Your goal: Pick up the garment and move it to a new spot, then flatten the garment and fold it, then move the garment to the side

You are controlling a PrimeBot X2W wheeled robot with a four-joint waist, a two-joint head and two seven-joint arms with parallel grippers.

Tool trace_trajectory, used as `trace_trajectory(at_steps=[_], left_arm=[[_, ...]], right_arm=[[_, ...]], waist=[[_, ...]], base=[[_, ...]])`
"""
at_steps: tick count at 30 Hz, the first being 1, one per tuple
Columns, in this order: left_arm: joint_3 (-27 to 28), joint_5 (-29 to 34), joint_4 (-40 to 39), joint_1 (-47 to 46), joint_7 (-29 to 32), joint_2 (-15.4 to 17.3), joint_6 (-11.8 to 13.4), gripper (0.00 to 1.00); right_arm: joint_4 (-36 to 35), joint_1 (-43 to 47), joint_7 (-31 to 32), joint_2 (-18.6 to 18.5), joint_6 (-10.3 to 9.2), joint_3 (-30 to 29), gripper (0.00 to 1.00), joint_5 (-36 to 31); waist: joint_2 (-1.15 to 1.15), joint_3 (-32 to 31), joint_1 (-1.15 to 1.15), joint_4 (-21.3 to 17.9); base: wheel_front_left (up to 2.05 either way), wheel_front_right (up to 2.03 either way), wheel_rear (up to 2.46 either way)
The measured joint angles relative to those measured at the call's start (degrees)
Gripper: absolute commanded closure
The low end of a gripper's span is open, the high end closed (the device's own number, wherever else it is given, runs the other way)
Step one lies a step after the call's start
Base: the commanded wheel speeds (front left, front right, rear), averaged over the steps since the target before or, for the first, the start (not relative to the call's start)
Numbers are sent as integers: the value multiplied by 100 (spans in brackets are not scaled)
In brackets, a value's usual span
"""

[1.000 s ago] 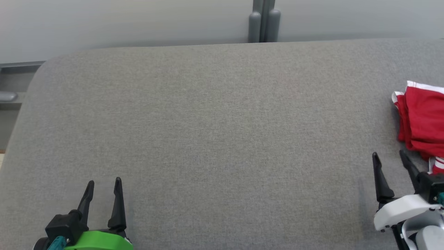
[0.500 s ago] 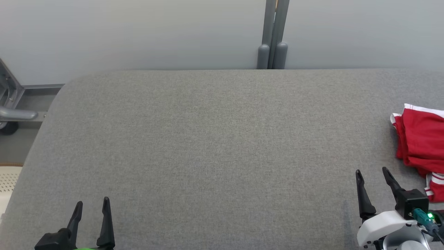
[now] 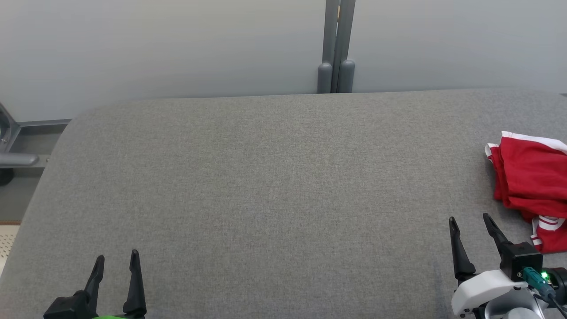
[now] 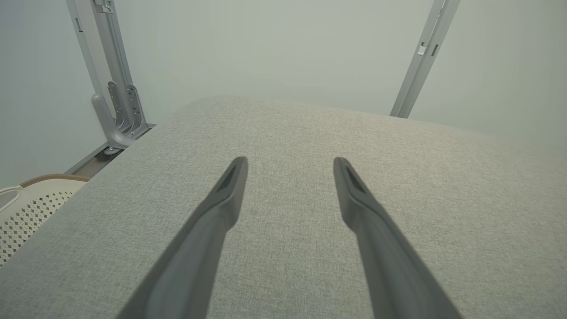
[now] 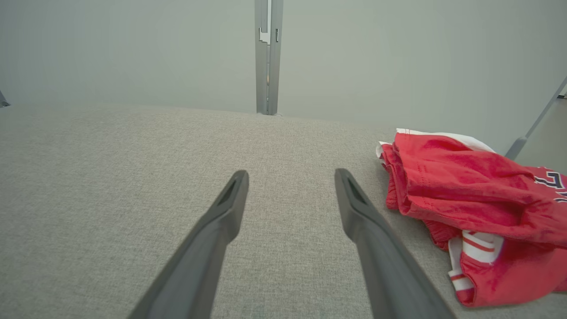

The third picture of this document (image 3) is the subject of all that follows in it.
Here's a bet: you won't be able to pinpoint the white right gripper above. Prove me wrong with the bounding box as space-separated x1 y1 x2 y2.
448 213 530 319

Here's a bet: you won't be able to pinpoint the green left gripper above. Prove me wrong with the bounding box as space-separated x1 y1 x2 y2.
84 249 148 319

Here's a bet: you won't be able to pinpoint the red jersey with striped trim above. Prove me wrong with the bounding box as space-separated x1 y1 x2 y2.
529 214 567 254

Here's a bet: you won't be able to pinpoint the red shorts with white hem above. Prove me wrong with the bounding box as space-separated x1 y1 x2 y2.
485 131 567 222

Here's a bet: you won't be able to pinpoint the beige perforated floor mat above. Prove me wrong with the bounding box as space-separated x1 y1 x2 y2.
0 224 21 278

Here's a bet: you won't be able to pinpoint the teal right camera cable plug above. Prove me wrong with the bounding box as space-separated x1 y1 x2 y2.
523 267 557 303

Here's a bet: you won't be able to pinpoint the grey metal frame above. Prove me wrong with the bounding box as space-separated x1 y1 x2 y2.
0 103 72 169

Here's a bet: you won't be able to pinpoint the grey partition post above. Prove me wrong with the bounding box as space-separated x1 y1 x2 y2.
317 0 356 94

